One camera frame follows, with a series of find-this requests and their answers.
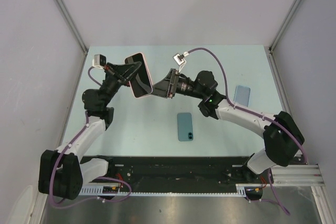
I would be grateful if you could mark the grey slotted cable duct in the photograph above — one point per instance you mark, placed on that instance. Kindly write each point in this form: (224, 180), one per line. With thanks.
(219, 190)

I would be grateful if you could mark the aluminium frame post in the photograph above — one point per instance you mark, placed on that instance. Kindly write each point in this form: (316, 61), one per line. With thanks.
(284, 25)
(71, 25)

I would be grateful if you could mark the light blue phone case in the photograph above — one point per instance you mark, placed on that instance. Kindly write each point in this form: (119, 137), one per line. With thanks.
(242, 95)

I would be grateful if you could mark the aluminium cross rail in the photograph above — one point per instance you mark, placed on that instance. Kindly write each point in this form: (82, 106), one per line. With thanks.
(296, 175)

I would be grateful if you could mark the left aluminium frame post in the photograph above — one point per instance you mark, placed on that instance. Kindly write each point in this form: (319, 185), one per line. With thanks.
(71, 25)

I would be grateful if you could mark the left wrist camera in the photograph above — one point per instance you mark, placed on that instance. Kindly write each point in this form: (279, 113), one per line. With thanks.
(99, 61)

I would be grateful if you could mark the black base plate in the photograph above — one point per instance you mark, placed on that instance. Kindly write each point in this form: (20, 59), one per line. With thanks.
(231, 160)

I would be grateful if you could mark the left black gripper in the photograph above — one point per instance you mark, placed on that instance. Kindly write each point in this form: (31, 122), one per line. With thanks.
(121, 74)

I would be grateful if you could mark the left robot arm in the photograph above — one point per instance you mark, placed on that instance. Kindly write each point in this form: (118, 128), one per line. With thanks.
(61, 172)

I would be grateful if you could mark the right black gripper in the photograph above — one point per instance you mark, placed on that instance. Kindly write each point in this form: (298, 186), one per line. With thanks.
(164, 88)

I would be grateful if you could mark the right aluminium frame post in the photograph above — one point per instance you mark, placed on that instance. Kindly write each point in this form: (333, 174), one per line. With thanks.
(284, 25)

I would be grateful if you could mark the green phone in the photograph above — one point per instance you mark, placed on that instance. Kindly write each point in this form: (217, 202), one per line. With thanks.
(185, 127)

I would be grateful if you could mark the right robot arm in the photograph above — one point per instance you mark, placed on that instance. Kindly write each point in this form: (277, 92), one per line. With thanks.
(282, 138)

